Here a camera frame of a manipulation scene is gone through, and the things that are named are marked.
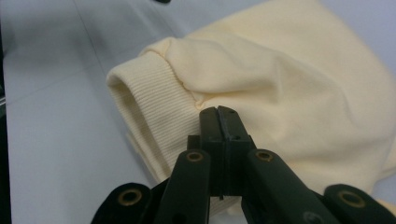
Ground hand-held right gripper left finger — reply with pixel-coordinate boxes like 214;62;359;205
187;106;226;200

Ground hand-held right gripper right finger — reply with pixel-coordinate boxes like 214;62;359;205
218;105;257;197

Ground cream baby pants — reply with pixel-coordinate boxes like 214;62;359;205
106;0;396;218

